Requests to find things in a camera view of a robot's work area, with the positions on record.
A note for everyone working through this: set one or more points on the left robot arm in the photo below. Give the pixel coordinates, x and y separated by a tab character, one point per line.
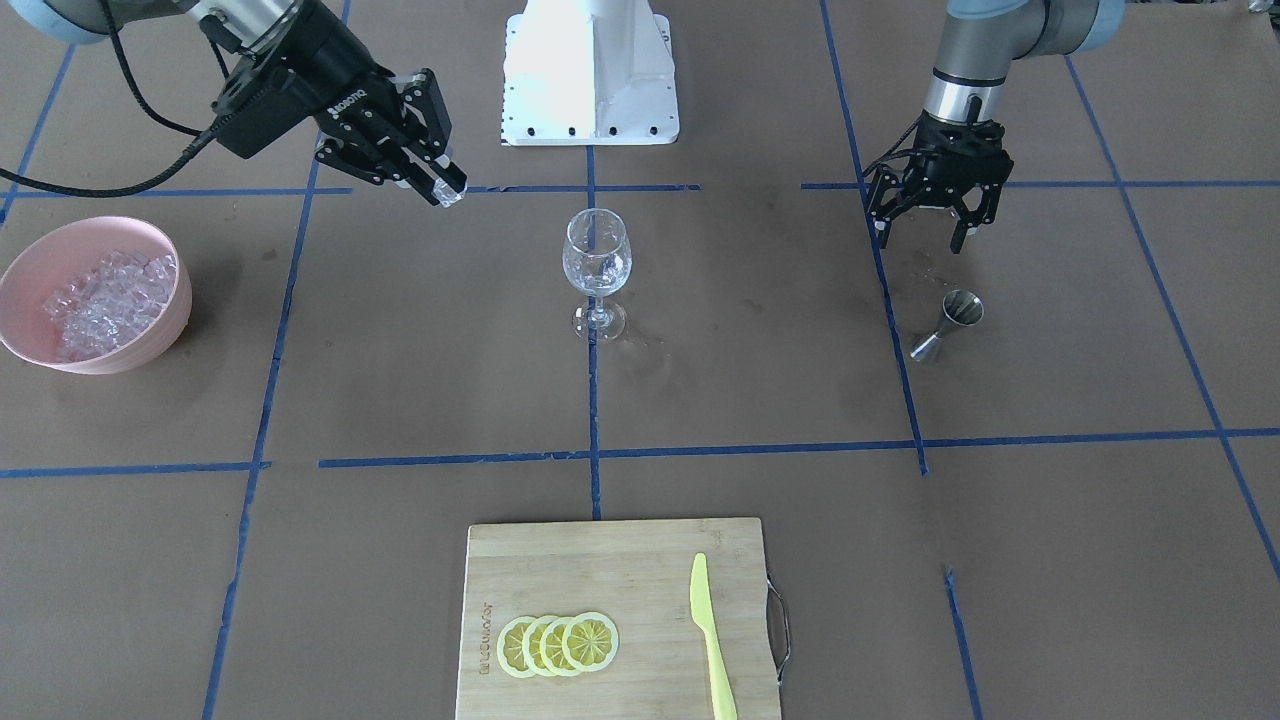
981	39

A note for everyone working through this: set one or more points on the clear wine glass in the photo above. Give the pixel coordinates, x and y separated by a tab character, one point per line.
597	259

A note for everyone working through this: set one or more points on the single clear ice cube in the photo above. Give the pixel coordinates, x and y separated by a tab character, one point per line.
445	195

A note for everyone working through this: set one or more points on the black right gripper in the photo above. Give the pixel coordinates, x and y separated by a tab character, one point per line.
328	62

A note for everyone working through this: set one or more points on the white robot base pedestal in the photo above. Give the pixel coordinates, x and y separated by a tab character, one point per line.
589	73

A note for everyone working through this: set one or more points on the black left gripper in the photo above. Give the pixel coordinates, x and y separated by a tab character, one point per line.
955	168

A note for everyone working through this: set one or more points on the bamboo cutting board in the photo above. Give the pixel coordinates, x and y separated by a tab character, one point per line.
636	572

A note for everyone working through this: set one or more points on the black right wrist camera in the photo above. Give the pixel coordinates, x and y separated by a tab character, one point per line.
261	103

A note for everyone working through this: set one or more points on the steel double jigger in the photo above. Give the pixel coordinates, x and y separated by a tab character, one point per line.
959	309

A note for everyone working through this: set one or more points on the clear ice cubes pile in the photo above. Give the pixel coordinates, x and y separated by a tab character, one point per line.
110	305

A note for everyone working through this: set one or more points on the pink bowl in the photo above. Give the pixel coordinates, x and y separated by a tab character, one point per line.
71	250

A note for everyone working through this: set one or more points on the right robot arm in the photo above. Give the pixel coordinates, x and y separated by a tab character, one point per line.
246	29

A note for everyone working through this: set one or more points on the yellow plastic knife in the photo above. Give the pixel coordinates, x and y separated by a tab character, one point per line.
702	613

